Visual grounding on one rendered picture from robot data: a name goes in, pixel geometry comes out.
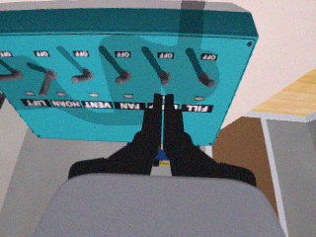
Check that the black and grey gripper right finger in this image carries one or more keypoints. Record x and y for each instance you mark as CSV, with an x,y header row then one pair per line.
x,y
186,159

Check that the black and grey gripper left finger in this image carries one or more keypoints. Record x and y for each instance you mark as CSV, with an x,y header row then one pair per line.
x,y
137,157

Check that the teal wedge-shaped box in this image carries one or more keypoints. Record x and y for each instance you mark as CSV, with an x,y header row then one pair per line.
x,y
139,46

